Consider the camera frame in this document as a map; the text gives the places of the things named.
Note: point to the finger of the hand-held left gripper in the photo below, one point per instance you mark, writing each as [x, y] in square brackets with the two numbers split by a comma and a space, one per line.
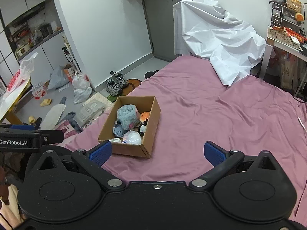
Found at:
[54, 136]
[21, 127]

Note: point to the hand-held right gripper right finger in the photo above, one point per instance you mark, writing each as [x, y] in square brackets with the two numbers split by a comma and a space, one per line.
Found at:
[214, 153]

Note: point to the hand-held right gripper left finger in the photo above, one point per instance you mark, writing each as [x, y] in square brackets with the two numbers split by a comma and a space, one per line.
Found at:
[100, 152]

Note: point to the white cloth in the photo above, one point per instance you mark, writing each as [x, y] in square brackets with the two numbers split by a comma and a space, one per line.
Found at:
[114, 140]

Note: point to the blue denim stitched pad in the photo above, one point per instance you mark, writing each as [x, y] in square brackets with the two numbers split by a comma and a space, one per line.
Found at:
[118, 129]

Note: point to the brown cardboard box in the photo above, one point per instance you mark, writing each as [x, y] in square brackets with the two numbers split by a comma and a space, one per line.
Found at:
[134, 149]

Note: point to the clear bag of white stuffing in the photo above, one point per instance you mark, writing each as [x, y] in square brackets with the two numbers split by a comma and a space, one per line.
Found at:
[133, 137]

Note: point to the orange round perforated pad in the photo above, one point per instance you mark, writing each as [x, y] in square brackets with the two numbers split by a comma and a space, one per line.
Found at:
[144, 117]

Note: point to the person's left hand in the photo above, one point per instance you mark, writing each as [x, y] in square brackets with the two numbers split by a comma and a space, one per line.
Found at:
[2, 182]

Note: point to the yellow slipper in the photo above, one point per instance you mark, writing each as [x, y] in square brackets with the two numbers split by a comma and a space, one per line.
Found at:
[46, 102]
[32, 119]

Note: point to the pink cartoon rug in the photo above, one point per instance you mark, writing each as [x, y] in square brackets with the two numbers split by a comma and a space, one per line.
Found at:
[66, 129]

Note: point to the yellow table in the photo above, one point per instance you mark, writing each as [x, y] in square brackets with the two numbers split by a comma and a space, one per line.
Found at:
[14, 100]

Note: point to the pack of water bottles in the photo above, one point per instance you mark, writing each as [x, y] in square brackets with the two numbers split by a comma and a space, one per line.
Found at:
[39, 91]

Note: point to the clear wrapped package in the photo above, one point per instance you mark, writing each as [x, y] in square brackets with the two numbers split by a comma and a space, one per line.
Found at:
[90, 111]

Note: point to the blue fluffy plush toy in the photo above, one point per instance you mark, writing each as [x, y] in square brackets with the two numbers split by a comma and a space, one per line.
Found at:
[127, 116]

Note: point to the red white plastic bag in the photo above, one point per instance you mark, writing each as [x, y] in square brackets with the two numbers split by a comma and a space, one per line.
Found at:
[20, 76]

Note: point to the cream floral fabric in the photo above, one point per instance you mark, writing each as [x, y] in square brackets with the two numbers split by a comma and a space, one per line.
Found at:
[103, 99]

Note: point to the grey plastic bag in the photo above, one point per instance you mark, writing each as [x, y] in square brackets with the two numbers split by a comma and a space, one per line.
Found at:
[57, 79]

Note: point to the beige cloth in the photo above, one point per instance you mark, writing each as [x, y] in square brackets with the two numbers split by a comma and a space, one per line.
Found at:
[12, 208]

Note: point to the grey sneaker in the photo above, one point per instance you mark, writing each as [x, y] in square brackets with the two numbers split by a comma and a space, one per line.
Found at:
[121, 77]
[112, 87]

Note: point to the small orange cardboard box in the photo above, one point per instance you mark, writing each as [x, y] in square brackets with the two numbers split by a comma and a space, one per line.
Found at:
[68, 71]

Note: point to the brown round mat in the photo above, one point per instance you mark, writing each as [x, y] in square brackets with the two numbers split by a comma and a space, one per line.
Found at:
[134, 83]

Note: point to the cream rice cooker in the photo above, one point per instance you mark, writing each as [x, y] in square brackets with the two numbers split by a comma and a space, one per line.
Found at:
[22, 50]

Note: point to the white kitchen cabinet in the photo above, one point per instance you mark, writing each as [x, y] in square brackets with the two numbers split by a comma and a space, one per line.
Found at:
[45, 52]

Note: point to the black spray bottle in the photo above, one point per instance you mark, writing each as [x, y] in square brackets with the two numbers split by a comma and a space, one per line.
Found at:
[67, 55]

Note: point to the black slipper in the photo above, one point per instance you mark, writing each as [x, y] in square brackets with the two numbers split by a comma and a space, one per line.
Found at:
[151, 73]

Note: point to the paper bags under desk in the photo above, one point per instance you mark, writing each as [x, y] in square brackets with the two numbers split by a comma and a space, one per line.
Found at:
[286, 69]

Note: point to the black range hood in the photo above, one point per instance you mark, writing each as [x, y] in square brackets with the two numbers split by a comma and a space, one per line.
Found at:
[27, 15]

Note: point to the white plastic cover sheet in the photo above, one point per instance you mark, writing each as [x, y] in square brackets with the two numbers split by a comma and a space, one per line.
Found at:
[215, 40]

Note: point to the white desk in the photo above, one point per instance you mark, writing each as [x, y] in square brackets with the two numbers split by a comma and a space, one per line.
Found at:
[268, 50]

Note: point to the grey door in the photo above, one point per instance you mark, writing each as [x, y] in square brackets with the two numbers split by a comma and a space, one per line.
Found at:
[165, 24]

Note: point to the grey drawer organizer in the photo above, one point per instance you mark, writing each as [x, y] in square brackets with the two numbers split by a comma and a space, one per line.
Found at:
[284, 19]

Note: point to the wicker basket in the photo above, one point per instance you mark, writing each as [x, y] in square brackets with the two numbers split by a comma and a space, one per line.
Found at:
[293, 4]

